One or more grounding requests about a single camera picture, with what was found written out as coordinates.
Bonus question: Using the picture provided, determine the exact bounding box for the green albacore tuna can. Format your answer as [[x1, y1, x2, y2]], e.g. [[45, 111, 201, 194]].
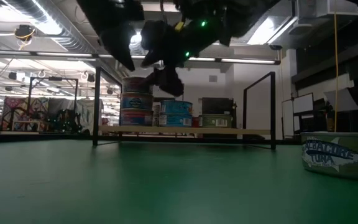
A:
[[199, 113, 233, 128], [300, 131, 358, 183]]

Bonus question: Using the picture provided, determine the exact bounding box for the grey angled panel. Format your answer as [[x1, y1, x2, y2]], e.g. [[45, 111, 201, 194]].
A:
[[323, 88, 358, 113]]

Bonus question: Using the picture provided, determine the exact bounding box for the silver ventilation duct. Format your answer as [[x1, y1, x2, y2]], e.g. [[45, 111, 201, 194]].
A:
[[4, 0, 96, 54]]

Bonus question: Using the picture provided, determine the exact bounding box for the green table mat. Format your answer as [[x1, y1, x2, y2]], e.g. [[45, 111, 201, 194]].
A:
[[0, 138, 358, 224]]

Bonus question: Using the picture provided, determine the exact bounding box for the long ceiling light bar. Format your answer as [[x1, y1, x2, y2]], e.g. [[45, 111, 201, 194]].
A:
[[0, 49, 282, 65]]

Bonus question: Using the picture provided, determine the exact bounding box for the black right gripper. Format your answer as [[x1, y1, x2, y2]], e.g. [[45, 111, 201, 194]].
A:
[[76, 0, 279, 97]]

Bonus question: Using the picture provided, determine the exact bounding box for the wooden shelf with black frame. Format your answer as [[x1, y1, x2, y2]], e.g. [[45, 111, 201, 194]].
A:
[[91, 65, 277, 151]]

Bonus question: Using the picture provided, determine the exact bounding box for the black background rig frame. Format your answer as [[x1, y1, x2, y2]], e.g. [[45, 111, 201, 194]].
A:
[[27, 76, 80, 131]]

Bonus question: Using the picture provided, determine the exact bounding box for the black machine with green lights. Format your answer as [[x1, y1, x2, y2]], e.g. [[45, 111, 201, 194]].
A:
[[48, 108, 83, 134]]

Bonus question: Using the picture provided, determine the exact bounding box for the black ceiling-mounted device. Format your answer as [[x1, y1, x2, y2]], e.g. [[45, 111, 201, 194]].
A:
[[13, 24, 36, 43]]

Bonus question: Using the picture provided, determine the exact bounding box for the blue yellowfin tuna can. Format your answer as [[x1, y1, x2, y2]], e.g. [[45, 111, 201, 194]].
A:
[[159, 113, 194, 128], [159, 100, 194, 115]]

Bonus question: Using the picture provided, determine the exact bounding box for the white printed cloth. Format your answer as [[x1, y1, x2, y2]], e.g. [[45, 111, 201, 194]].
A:
[[75, 99, 104, 134]]

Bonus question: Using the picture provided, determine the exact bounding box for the tall plain silver can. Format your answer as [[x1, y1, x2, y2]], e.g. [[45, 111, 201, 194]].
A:
[[152, 104, 162, 127]]

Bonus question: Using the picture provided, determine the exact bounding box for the black metal table frame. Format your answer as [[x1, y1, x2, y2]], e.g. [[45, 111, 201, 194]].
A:
[[0, 133, 303, 146]]

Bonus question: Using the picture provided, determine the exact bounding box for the white board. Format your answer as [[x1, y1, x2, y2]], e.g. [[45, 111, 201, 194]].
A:
[[281, 92, 315, 138]]

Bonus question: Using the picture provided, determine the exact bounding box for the colourful patterned cloth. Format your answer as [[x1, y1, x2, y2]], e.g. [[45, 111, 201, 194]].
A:
[[2, 96, 50, 131]]

